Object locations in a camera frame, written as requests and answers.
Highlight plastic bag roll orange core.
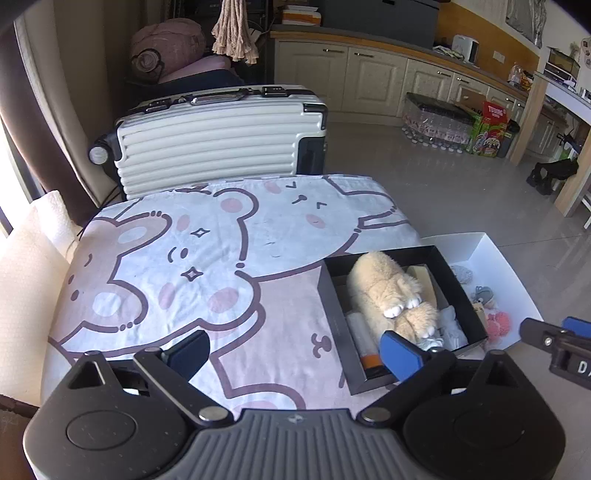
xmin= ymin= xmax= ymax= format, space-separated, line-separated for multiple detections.
xmin=346 ymin=311 xmax=385 ymax=379

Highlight beige plush teddy bear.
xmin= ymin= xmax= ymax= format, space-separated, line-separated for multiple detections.
xmin=346 ymin=251 xmax=439 ymax=345

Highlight pink crochet toy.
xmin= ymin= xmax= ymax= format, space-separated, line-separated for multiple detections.
xmin=486 ymin=311 xmax=512 ymax=343

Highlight white cardboard tray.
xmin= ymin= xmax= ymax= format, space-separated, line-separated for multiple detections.
xmin=423 ymin=232 xmax=542 ymax=350

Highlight grey yarn ball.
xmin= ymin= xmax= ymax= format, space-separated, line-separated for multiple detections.
xmin=450 ymin=265 xmax=473 ymax=285

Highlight black cardboard box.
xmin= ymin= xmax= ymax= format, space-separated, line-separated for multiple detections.
xmin=318 ymin=245 xmax=487 ymax=395

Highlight cartoon bear bed sheet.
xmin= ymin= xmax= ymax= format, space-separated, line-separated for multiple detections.
xmin=41 ymin=175 xmax=421 ymax=413

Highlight white paper towel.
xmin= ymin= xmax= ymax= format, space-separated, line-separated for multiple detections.
xmin=29 ymin=190 xmax=81 ymax=263

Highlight green red snack box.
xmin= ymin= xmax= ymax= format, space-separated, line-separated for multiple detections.
xmin=467 ymin=101 xmax=508 ymax=158

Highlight pack of water bottles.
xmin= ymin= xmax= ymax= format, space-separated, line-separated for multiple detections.
xmin=402 ymin=92 xmax=483 ymax=154

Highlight white ribbed suitcase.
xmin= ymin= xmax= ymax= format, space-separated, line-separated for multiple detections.
xmin=88 ymin=85 xmax=329 ymax=199

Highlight cream kitchen cabinets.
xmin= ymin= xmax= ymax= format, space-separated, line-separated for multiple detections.
xmin=270 ymin=26 xmax=527 ymax=125

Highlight brown curtain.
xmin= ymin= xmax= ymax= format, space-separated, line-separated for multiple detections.
xmin=1 ymin=27 xmax=97 ymax=225

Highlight pink bedding bag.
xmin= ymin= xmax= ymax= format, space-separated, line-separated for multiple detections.
xmin=129 ymin=18 xmax=231 ymax=84

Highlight beige mop head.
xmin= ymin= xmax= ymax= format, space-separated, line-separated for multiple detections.
xmin=211 ymin=0 xmax=259 ymax=65

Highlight metal keychain clasp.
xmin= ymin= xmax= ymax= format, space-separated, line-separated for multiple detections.
xmin=417 ymin=336 xmax=445 ymax=351

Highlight grey plush keychain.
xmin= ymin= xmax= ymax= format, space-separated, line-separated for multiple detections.
xmin=473 ymin=286 xmax=496 ymax=309

